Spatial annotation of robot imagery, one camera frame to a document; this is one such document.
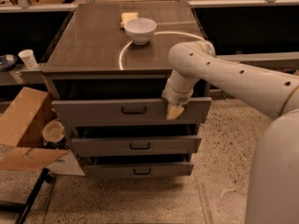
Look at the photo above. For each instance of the grey middle drawer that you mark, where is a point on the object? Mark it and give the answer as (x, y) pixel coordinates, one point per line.
(136, 146)

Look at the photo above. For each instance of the yellow sponge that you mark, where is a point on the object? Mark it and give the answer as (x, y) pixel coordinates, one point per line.
(127, 16)

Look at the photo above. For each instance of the black metal stand leg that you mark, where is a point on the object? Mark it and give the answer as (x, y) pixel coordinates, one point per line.
(23, 209)

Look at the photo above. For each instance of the grey top drawer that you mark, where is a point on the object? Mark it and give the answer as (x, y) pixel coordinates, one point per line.
(76, 113)

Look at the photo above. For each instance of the white paper cup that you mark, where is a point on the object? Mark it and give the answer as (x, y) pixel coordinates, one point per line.
(28, 58)

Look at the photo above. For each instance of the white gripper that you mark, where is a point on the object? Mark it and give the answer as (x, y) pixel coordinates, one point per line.
(175, 96)

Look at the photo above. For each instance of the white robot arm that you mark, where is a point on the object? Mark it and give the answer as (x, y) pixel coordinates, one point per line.
(273, 195)

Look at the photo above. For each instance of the brown cardboard box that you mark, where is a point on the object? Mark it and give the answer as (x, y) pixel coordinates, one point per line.
(21, 128)

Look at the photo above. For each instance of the dark round plate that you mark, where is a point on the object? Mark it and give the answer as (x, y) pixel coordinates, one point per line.
(7, 62)

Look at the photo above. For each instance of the grey bottom drawer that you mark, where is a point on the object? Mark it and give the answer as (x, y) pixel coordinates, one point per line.
(111, 171)

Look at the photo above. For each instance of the grey drawer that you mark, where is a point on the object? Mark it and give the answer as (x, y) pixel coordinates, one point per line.
(76, 113)
(111, 171)
(136, 146)

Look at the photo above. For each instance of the grey drawer cabinet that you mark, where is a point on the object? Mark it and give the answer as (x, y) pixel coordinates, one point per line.
(95, 60)

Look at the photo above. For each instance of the white paper sheet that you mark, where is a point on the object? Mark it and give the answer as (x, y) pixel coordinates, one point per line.
(66, 165)

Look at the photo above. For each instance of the white ceramic bowl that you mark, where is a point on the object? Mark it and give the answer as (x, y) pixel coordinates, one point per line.
(140, 30)

